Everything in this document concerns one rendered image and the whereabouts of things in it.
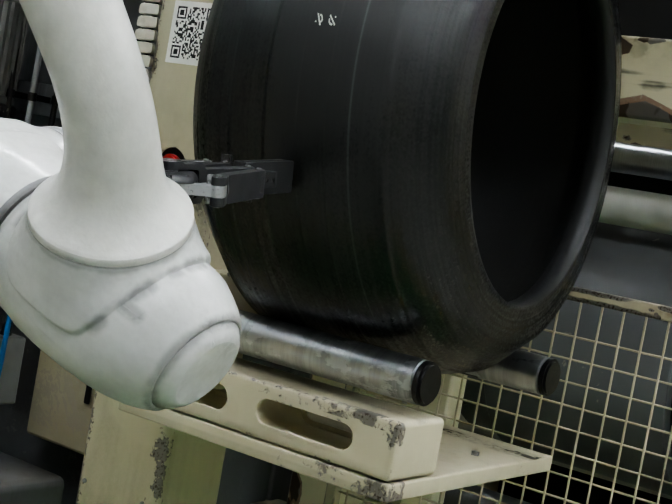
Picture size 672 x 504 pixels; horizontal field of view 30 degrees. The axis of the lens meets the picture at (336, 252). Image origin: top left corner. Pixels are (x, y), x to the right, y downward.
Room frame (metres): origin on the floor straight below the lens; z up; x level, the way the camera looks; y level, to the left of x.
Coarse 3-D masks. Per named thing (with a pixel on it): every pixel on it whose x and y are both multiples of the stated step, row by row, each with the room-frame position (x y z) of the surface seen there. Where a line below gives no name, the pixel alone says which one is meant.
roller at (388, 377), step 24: (240, 312) 1.34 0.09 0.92; (240, 336) 1.32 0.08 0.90; (264, 336) 1.30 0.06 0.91; (288, 336) 1.29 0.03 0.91; (312, 336) 1.27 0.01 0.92; (336, 336) 1.27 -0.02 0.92; (288, 360) 1.28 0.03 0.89; (312, 360) 1.26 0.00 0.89; (336, 360) 1.24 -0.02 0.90; (360, 360) 1.23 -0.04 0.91; (384, 360) 1.22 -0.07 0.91; (408, 360) 1.21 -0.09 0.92; (360, 384) 1.23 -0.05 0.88; (384, 384) 1.21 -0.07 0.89; (408, 384) 1.20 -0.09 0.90; (432, 384) 1.21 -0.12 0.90
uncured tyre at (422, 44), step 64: (256, 0) 1.21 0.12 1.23; (320, 0) 1.17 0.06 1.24; (384, 0) 1.14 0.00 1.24; (448, 0) 1.14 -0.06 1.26; (512, 0) 1.59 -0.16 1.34; (576, 0) 1.54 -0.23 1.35; (256, 64) 1.19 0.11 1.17; (320, 64) 1.16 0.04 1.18; (384, 64) 1.13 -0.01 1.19; (448, 64) 1.13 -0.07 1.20; (512, 64) 1.63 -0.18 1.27; (576, 64) 1.58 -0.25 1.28; (256, 128) 1.19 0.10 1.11; (320, 128) 1.15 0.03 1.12; (384, 128) 1.13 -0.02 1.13; (448, 128) 1.14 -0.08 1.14; (512, 128) 1.64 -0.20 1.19; (576, 128) 1.59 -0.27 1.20; (320, 192) 1.17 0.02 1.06; (384, 192) 1.14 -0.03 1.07; (448, 192) 1.16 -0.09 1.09; (512, 192) 1.62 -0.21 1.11; (576, 192) 1.57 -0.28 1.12; (256, 256) 1.25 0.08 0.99; (320, 256) 1.20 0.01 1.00; (384, 256) 1.17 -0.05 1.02; (448, 256) 1.18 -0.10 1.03; (512, 256) 1.58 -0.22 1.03; (576, 256) 1.46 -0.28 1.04; (320, 320) 1.28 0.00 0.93; (384, 320) 1.22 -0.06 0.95; (448, 320) 1.23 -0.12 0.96; (512, 320) 1.32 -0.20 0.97
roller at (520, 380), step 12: (504, 360) 1.45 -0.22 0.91; (516, 360) 1.45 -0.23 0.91; (528, 360) 1.44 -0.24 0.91; (540, 360) 1.43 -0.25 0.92; (552, 360) 1.44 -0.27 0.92; (468, 372) 1.48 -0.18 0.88; (480, 372) 1.47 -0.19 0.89; (492, 372) 1.46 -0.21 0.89; (504, 372) 1.45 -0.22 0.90; (516, 372) 1.44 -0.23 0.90; (528, 372) 1.43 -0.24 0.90; (540, 372) 1.42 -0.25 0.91; (552, 372) 1.43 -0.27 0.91; (504, 384) 1.46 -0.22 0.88; (516, 384) 1.45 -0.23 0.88; (528, 384) 1.43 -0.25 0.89; (540, 384) 1.42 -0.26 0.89; (552, 384) 1.44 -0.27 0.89
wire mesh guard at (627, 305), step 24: (576, 288) 1.63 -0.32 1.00; (624, 312) 1.59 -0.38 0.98; (648, 312) 1.57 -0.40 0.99; (552, 336) 1.65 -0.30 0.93; (576, 336) 1.63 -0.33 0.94; (576, 360) 1.63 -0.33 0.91; (480, 384) 1.70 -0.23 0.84; (576, 384) 1.62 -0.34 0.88; (456, 408) 1.71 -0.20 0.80; (576, 408) 1.62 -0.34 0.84; (576, 432) 1.62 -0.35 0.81; (600, 432) 1.60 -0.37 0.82; (624, 432) 1.58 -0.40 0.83; (648, 432) 1.56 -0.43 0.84; (552, 456) 1.63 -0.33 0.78; (576, 456) 1.61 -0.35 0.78; (504, 480) 1.66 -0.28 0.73; (576, 480) 1.61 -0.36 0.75
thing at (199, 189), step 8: (208, 176) 1.02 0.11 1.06; (184, 184) 1.01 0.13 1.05; (192, 184) 1.01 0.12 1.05; (200, 184) 1.01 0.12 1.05; (208, 184) 1.02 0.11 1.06; (192, 192) 1.01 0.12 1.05; (200, 192) 1.01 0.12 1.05; (208, 192) 1.01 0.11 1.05; (216, 192) 1.01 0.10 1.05; (224, 192) 1.01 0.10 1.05; (208, 200) 1.02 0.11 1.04
